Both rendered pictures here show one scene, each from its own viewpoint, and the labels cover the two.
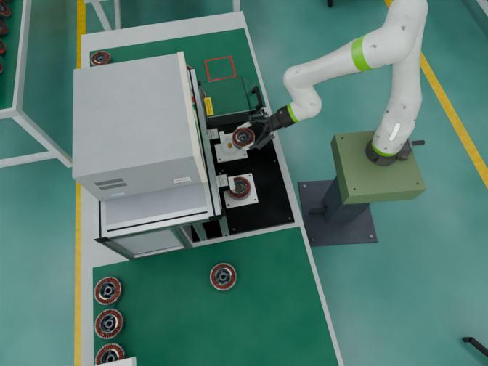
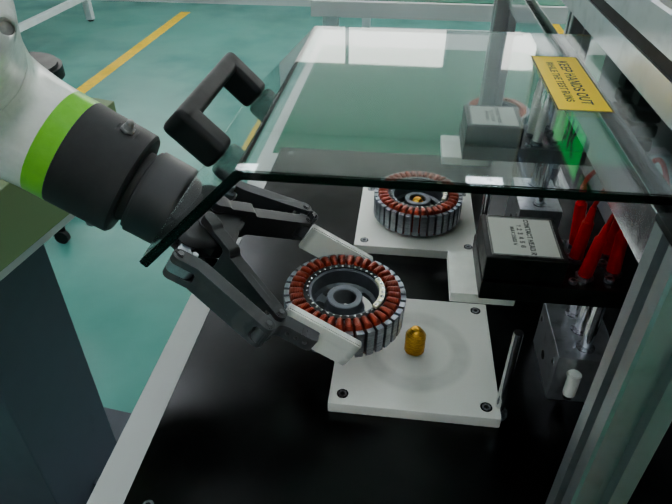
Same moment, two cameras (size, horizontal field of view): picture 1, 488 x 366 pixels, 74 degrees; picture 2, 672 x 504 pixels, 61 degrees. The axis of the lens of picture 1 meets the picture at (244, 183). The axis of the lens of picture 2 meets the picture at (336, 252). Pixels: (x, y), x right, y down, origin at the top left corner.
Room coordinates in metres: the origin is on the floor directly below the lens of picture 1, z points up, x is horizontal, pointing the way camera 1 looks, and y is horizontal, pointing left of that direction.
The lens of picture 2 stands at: (1.23, 0.11, 1.19)
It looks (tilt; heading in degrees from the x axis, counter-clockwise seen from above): 36 degrees down; 197
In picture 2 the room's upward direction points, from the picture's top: straight up
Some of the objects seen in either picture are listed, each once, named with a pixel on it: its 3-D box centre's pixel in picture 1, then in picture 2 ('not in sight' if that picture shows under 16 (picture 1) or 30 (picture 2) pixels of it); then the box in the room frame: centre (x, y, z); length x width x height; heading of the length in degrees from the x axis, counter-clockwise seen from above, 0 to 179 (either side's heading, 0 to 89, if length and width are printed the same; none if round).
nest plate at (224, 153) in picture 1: (229, 147); (413, 353); (0.83, 0.07, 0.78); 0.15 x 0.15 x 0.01; 10
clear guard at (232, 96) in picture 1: (223, 105); (457, 132); (0.89, 0.08, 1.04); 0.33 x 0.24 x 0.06; 100
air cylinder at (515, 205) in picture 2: not in sight; (531, 212); (0.57, 0.16, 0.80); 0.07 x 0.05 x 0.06; 10
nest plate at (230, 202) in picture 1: (239, 190); (415, 219); (0.59, 0.02, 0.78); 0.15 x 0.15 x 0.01; 10
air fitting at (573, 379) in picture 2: not in sight; (571, 385); (0.85, 0.21, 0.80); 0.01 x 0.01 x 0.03; 10
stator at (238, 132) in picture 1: (243, 138); (344, 302); (0.84, 0.00, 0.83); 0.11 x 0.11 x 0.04
